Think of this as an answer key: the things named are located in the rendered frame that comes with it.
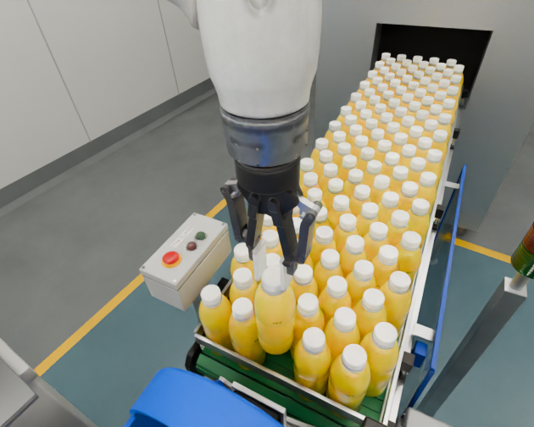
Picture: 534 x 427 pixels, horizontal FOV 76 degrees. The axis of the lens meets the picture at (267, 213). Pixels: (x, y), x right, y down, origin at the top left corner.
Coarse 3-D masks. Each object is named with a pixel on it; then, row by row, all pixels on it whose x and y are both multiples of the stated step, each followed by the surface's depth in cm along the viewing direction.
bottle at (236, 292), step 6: (234, 282) 72; (252, 282) 71; (234, 288) 72; (240, 288) 70; (246, 288) 70; (252, 288) 71; (234, 294) 72; (240, 294) 71; (246, 294) 71; (252, 294) 71; (234, 300) 72; (252, 300) 72
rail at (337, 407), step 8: (200, 336) 74; (200, 344) 76; (208, 344) 73; (216, 344) 72; (224, 352) 72; (232, 352) 71; (232, 360) 72; (240, 360) 70; (248, 360) 70; (248, 368) 71; (256, 368) 69; (264, 368) 68; (264, 376) 70; (272, 376) 68; (280, 376) 67; (280, 384) 68; (288, 384) 66; (296, 384) 66; (296, 392) 67; (304, 392) 65; (312, 392) 64; (312, 400) 66; (320, 400) 64; (328, 400) 63; (328, 408) 65; (336, 408) 63; (344, 408) 62; (344, 416) 63; (352, 416) 62; (360, 416) 61; (360, 424) 62
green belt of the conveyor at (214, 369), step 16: (208, 352) 79; (288, 352) 78; (208, 368) 78; (224, 368) 77; (240, 368) 76; (272, 368) 76; (288, 368) 76; (240, 384) 75; (256, 384) 74; (272, 384) 74; (272, 400) 72; (288, 400) 71; (304, 400) 71; (368, 400) 70; (288, 416) 70; (304, 416) 69; (320, 416) 68; (336, 416) 68; (368, 416) 68
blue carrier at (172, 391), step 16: (176, 368) 46; (160, 384) 45; (176, 384) 43; (192, 384) 42; (208, 384) 42; (144, 400) 44; (160, 400) 42; (176, 400) 41; (192, 400) 41; (208, 400) 40; (224, 400) 40; (240, 400) 40; (144, 416) 53; (160, 416) 40; (176, 416) 40; (192, 416) 39; (208, 416) 39; (224, 416) 39; (240, 416) 39; (256, 416) 40
